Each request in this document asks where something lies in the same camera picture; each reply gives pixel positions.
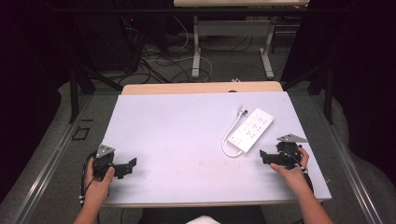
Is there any white power strip cable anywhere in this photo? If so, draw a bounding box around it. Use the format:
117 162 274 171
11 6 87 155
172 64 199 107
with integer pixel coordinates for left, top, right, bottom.
220 112 245 159

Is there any white power strip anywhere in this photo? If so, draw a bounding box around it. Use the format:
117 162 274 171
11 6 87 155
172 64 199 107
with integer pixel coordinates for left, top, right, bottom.
226 107 276 154

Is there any bundle of black floor cables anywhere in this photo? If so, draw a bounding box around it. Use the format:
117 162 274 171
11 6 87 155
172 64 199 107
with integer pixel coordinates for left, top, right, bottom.
118 18 254 86

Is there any desk with white legs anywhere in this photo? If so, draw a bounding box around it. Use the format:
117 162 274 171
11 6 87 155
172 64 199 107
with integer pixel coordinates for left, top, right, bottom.
173 0 311 80

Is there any person's dark clothing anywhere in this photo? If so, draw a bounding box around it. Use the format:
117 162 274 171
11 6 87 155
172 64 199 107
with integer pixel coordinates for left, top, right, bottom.
137 204 268 224

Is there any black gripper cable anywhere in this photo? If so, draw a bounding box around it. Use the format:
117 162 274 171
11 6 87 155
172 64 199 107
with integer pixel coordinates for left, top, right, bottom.
79 150 98 207
281 148 315 194

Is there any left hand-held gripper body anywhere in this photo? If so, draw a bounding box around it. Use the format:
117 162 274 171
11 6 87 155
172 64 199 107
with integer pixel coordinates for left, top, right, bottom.
92 143 117 182

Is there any person's right hand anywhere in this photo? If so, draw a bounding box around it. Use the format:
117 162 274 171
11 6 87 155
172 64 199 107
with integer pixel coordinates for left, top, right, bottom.
269 147 310 189

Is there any dark curtain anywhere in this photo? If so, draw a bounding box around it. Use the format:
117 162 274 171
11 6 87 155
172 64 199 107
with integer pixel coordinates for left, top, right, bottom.
0 0 76 203
281 0 396 178

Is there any wooden table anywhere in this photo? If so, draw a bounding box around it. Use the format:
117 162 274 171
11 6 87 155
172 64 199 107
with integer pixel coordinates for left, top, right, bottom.
102 80 332 209

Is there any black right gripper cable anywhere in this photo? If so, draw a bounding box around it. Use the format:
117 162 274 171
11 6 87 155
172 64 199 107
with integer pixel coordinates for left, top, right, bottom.
281 148 315 194

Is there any dark computer case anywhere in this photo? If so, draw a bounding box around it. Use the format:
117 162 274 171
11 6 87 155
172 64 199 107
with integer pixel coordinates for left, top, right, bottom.
73 12 141 73

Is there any aluminium rail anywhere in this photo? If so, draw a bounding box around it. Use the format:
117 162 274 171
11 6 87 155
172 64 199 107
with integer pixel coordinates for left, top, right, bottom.
313 102 385 224
11 94 95 224

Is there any black horizontal bar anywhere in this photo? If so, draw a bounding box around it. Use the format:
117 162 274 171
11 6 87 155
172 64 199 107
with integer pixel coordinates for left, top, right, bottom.
51 7 354 14

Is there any black metal stand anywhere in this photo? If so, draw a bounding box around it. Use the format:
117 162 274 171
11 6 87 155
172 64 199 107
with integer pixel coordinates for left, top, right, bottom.
68 61 124 124
281 61 336 126

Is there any white table mat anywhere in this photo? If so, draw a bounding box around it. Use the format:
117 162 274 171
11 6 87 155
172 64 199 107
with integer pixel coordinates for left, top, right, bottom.
102 91 332 207

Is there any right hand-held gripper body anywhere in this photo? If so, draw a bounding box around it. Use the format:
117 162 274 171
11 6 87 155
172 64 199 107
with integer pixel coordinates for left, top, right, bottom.
275 133 309 171

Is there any white floor cable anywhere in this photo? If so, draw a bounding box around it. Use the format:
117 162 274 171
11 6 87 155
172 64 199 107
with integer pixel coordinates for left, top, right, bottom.
145 15 215 83

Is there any person's left hand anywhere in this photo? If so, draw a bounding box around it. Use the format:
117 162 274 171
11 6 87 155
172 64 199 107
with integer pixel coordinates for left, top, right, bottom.
83 156 116 207

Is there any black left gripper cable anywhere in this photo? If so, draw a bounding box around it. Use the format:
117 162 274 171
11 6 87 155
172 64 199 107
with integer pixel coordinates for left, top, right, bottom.
79 150 98 207

